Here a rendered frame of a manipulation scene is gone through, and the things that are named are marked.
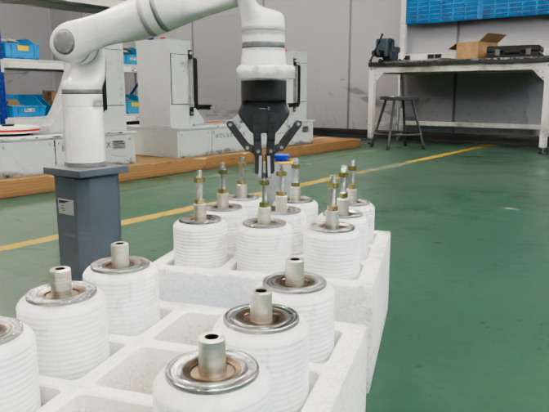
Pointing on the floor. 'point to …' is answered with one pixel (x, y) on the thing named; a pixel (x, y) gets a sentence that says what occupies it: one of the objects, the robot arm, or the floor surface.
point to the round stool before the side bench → (403, 120)
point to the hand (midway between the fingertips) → (264, 165)
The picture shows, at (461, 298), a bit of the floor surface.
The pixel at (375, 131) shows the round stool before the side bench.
